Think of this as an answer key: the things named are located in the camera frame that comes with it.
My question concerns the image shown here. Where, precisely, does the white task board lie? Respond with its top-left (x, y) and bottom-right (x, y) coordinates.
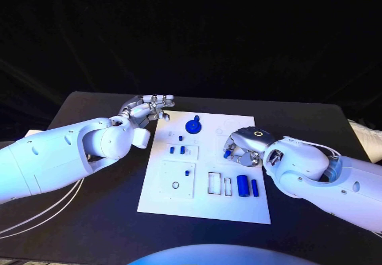
top-left (135, 110), bottom-right (272, 225)

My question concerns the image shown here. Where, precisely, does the blue gear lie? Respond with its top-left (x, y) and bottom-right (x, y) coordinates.
top-left (184, 115), bottom-right (203, 135)

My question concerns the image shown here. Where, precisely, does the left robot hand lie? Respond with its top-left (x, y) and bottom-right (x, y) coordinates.
top-left (118, 94), bottom-right (175, 129)

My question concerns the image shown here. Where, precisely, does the thick blue cylinder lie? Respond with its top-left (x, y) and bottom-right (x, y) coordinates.
top-left (236, 174), bottom-right (250, 198)

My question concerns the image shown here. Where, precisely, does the white cable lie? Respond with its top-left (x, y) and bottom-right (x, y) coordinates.
top-left (0, 179), bottom-right (85, 239)
top-left (282, 135), bottom-right (341, 157)
top-left (0, 178), bottom-right (82, 233)

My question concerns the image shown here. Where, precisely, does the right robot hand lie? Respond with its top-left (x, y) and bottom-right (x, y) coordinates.
top-left (222, 126), bottom-right (276, 167)

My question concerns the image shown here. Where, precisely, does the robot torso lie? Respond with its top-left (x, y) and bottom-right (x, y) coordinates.
top-left (126, 243), bottom-right (320, 265)

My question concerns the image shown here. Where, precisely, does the white cloth bundle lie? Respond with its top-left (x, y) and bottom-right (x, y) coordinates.
top-left (347, 119), bottom-right (382, 164)

